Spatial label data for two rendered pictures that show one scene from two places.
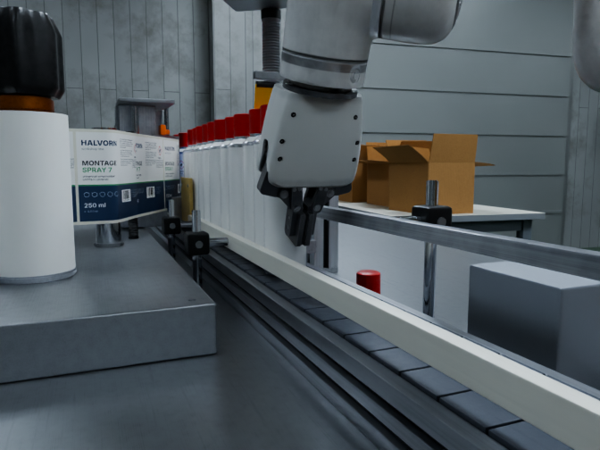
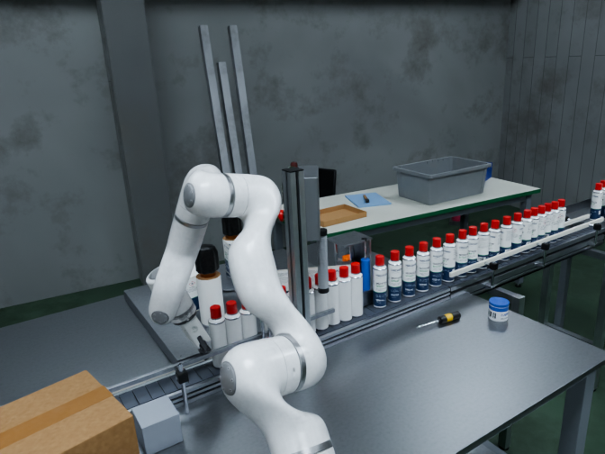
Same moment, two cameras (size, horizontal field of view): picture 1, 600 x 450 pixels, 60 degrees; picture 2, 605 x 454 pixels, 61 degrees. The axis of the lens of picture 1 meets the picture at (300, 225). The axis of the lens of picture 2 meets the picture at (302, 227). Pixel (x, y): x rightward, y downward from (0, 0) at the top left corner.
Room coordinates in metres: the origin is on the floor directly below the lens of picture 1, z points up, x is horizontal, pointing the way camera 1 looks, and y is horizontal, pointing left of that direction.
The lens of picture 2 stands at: (0.65, -1.41, 1.79)
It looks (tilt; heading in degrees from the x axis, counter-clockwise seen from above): 18 degrees down; 80
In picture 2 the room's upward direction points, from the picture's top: 3 degrees counter-clockwise
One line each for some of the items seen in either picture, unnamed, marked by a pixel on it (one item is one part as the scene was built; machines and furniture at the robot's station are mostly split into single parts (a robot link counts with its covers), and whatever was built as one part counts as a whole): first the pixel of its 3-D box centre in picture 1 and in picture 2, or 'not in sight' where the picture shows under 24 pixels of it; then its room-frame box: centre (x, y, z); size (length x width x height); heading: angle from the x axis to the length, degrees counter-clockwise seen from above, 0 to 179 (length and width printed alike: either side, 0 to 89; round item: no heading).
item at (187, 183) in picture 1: (186, 199); not in sight; (1.04, 0.23, 0.94); 0.10 x 0.01 x 0.09; 22
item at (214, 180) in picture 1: (224, 181); not in sight; (0.88, 0.13, 0.98); 0.05 x 0.05 x 0.20
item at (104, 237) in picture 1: (106, 187); not in sight; (0.83, 0.31, 0.97); 0.05 x 0.05 x 0.19
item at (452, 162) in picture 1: (430, 173); not in sight; (2.61, -0.66, 0.97); 0.51 x 0.42 x 0.37; 112
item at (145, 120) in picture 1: (148, 164); (350, 270); (1.13, 0.33, 1.01); 0.14 x 0.13 x 0.26; 22
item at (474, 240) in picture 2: not in sight; (472, 249); (1.70, 0.47, 0.98); 0.05 x 0.05 x 0.20
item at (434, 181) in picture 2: not in sight; (441, 179); (2.26, 1.97, 0.91); 0.60 x 0.40 x 0.22; 20
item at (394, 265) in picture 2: not in sight; (394, 276); (1.29, 0.30, 0.98); 0.05 x 0.05 x 0.20
